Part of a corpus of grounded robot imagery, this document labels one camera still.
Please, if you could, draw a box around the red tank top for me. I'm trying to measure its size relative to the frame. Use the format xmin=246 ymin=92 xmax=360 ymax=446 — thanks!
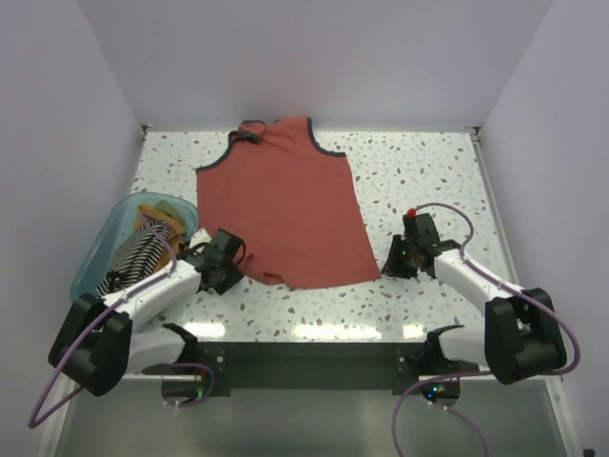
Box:
xmin=196 ymin=117 xmax=381 ymax=288

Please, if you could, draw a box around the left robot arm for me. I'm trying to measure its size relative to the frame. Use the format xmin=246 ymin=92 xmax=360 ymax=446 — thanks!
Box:
xmin=49 ymin=229 xmax=246 ymax=396

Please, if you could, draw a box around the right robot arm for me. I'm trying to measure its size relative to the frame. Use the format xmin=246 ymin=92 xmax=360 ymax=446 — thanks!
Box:
xmin=382 ymin=210 xmax=567 ymax=385

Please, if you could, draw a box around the black white striped tank top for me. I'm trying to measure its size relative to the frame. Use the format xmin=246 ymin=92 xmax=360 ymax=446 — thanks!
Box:
xmin=96 ymin=223 xmax=169 ymax=296

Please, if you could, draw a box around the mustard yellow tank top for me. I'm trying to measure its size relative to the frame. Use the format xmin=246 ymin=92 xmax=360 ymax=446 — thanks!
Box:
xmin=134 ymin=204 xmax=187 ymax=253

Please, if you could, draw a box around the teal plastic basket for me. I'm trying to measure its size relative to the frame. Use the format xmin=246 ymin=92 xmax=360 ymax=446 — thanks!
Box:
xmin=70 ymin=192 xmax=199 ymax=301

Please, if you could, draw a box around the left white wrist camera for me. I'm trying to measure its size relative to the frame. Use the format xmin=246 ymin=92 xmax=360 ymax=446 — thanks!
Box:
xmin=188 ymin=228 xmax=211 ymax=248

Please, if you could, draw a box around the aluminium frame rail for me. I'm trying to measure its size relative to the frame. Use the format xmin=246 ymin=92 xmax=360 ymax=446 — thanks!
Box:
xmin=465 ymin=128 xmax=521 ymax=284

